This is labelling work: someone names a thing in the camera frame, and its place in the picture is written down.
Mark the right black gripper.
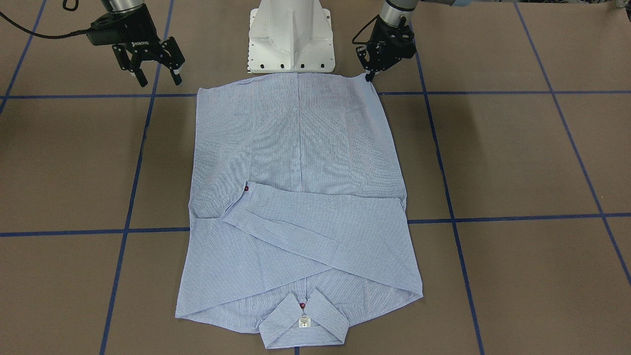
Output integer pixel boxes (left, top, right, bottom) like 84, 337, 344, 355
86, 4, 185, 87

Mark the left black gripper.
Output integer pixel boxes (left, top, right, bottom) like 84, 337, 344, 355
356, 16, 417, 82

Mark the blue striped button shirt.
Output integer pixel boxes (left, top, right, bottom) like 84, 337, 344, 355
175, 73, 423, 349

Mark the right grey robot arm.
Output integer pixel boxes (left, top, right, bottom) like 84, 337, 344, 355
86, 0, 185, 87

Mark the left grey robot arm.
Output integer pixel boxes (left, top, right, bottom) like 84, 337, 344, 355
351, 0, 420, 85

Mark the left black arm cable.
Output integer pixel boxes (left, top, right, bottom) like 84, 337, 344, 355
351, 17, 380, 47

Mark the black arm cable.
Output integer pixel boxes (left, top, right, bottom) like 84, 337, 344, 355
351, 17, 380, 47
0, 0, 89, 40

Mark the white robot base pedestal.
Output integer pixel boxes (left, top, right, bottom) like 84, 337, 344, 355
246, 0, 336, 74

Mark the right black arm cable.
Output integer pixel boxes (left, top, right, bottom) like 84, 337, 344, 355
0, 0, 89, 40

